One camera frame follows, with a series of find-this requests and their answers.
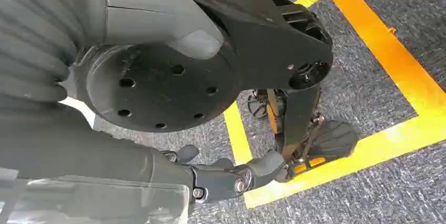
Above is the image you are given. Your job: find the robot grey hip cover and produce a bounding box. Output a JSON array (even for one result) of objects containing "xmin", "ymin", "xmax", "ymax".
[{"xmin": 102, "ymin": 0, "xmax": 226, "ymax": 60}]

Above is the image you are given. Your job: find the robot black left foot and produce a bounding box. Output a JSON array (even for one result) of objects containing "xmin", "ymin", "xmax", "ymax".
[{"xmin": 246, "ymin": 89, "xmax": 287, "ymax": 120}]

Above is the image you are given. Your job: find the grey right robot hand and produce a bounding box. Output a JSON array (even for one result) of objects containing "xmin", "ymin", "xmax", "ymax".
[{"xmin": 0, "ymin": 101, "xmax": 290, "ymax": 224}]

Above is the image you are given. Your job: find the right arm ribbed grey sleeve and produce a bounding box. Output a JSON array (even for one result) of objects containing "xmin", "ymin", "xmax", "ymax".
[{"xmin": 0, "ymin": 0, "xmax": 107, "ymax": 106}]

